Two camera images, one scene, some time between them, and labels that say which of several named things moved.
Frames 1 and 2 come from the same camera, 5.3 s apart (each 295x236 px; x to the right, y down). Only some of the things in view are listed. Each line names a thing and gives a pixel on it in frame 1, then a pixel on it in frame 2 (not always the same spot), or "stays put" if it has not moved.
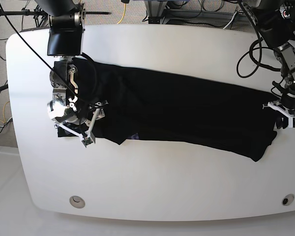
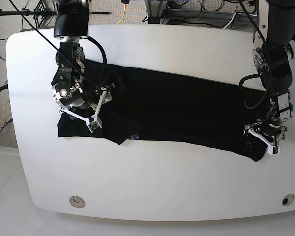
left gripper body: x=287 y=105 to x=273 y=134
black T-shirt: x=159 y=104 stays put
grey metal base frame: x=157 y=14 stays put
